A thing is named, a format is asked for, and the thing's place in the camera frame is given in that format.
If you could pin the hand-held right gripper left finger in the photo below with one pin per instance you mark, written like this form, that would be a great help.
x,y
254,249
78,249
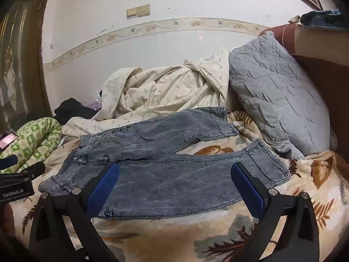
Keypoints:
x,y
105,188

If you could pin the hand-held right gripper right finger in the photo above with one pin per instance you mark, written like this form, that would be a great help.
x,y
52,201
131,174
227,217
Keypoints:
x,y
250,193

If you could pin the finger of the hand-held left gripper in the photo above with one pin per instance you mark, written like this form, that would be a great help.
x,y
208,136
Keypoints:
x,y
8,161
35,169

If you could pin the grey washed denim pants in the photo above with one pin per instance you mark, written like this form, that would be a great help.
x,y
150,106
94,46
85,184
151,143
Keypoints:
x,y
169,180

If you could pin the person's left forearm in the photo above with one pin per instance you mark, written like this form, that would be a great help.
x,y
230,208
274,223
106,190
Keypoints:
x,y
5,223

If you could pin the smartphone with pink screen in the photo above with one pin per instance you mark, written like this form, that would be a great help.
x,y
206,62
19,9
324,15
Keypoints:
x,y
7,140

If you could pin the green checked blanket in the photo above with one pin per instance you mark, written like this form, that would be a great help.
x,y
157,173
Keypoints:
x,y
35,139

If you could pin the black cloth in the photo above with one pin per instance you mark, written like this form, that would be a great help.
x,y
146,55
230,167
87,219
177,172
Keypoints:
x,y
71,109

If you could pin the purple plastic bag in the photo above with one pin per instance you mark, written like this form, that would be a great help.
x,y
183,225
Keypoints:
x,y
95,105

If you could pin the leaf print blanket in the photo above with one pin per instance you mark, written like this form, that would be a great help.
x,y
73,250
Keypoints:
x,y
174,240

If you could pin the grey quilted pillow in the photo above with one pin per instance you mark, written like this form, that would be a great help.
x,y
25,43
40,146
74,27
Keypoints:
x,y
272,95

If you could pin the brown wooden door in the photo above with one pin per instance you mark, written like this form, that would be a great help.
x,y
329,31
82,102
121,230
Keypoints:
x,y
19,60

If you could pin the cream patterned quilt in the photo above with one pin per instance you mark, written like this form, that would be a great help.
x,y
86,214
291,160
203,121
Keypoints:
x,y
163,87

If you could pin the brown wooden headboard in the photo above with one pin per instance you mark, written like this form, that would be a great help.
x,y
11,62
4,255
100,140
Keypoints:
x,y
321,73

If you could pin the crumpled grey cloth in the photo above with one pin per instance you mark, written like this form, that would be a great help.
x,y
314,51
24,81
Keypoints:
x,y
295,19

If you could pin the blue denim garment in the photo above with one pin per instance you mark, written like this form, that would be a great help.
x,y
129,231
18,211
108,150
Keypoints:
x,y
321,20

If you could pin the beige wall switch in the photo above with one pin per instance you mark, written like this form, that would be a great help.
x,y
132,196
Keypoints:
x,y
144,10
132,13

